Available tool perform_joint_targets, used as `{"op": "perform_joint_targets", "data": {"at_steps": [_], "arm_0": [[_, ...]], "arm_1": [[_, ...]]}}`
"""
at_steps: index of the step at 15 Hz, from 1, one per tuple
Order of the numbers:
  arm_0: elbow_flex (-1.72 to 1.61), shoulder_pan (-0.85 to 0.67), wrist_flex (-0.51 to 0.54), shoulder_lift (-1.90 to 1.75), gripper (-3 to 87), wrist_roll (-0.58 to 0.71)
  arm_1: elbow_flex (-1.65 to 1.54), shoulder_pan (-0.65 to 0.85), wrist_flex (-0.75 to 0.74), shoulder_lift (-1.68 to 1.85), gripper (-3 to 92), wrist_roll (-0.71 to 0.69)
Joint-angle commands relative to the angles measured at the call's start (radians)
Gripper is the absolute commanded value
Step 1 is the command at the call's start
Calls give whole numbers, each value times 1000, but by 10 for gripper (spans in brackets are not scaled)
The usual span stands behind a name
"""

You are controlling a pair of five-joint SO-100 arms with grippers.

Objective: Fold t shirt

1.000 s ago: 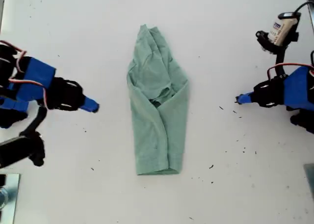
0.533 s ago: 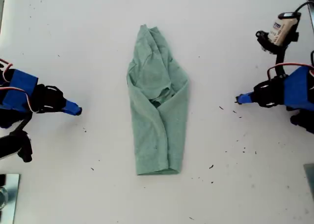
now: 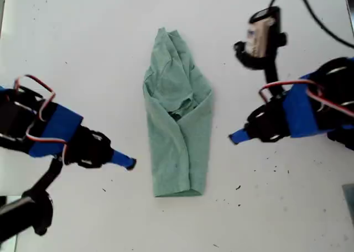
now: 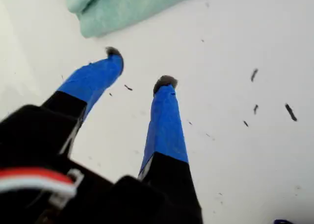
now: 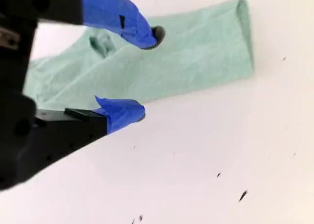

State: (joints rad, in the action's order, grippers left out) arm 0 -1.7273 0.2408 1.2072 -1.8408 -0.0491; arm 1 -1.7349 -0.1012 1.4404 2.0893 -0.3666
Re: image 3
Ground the black camera cable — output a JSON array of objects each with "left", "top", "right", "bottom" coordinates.
[{"left": 269, "top": 0, "right": 354, "bottom": 50}]

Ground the black camera stalk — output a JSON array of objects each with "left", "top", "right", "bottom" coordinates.
[
  {"left": 22, "top": 155, "right": 63, "bottom": 236},
  {"left": 233, "top": 30, "right": 288, "bottom": 98}
]

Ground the red white arm wire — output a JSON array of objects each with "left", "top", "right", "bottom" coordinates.
[
  {"left": 259, "top": 79, "right": 354, "bottom": 117},
  {"left": 13, "top": 74, "right": 69, "bottom": 164}
]

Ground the white black camera box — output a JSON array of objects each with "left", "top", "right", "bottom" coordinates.
[{"left": 247, "top": 7, "right": 282, "bottom": 58}]

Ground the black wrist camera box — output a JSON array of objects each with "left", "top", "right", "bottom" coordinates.
[{"left": 0, "top": 195, "right": 37, "bottom": 242}]

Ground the green t-shirt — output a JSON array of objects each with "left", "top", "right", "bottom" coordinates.
[{"left": 143, "top": 27, "right": 214, "bottom": 198}]

